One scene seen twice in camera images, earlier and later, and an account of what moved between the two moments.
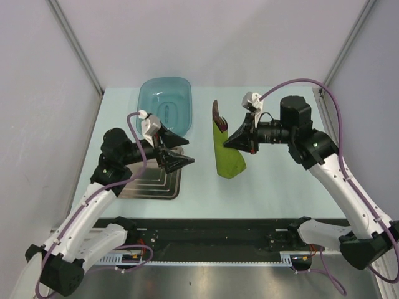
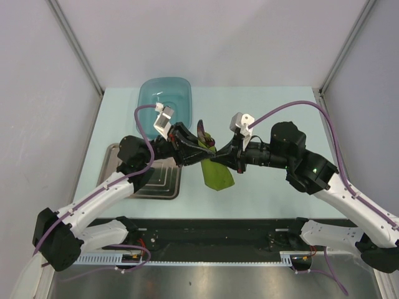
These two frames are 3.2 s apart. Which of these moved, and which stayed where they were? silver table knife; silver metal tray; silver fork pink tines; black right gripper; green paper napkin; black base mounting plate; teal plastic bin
Moved: silver table knife; green paper napkin; silver fork pink tines; black right gripper
Stayed: teal plastic bin; silver metal tray; black base mounting plate
